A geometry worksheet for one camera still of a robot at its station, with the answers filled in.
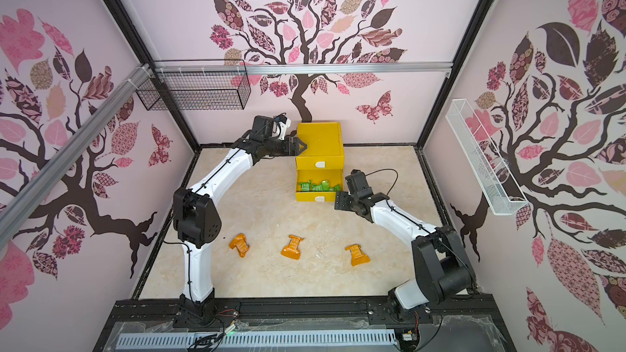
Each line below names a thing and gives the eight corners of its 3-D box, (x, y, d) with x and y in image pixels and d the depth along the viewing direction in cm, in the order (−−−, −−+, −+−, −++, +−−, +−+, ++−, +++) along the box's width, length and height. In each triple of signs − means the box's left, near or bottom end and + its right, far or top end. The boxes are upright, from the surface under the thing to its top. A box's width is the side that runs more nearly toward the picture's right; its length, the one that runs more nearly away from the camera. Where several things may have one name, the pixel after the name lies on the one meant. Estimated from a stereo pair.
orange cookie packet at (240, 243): (229, 246, 90) (227, 244, 88) (242, 234, 93) (240, 231, 91) (242, 258, 87) (240, 255, 85) (254, 244, 90) (253, 242, 88)
